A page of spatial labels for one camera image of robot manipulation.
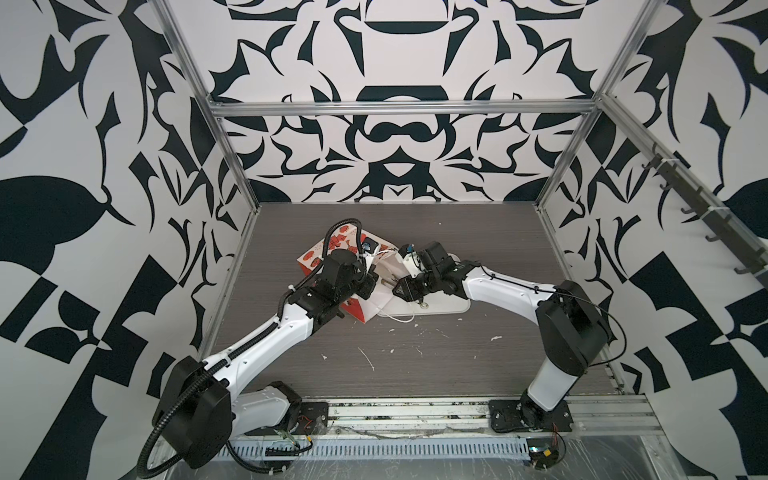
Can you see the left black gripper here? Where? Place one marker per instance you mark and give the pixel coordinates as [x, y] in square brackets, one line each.
[368, 282]

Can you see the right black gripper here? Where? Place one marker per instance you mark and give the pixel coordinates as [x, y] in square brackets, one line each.
[408, 289]

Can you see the red white paper bag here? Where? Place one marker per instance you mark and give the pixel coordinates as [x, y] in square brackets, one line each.
[346, 235]

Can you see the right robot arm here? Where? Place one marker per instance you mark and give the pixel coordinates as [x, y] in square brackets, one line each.
[572, 328]

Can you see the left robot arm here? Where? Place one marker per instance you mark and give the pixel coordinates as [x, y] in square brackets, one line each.
[199, 411]

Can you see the white plastic tray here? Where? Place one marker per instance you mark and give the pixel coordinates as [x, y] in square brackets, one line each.
[432, 303]

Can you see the small circuit board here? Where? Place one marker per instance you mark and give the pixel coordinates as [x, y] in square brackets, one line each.
[545, 454]

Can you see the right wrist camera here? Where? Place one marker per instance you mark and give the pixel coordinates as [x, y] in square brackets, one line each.
[411, 260]

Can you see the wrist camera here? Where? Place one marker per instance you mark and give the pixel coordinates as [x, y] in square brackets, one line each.
[369, 246]
[411, 260]

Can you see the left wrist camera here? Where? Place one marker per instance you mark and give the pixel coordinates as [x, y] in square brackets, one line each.
[369, 246]

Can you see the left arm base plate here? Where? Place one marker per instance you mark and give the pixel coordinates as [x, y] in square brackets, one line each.
[307, 418]

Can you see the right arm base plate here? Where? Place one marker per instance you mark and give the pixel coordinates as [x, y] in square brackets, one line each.
[524, 415]

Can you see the white slotted cable duct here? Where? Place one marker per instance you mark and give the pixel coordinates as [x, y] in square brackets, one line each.
[515, 449]

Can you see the aluminium cage frame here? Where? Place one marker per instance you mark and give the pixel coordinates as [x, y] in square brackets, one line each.
[515, 134]

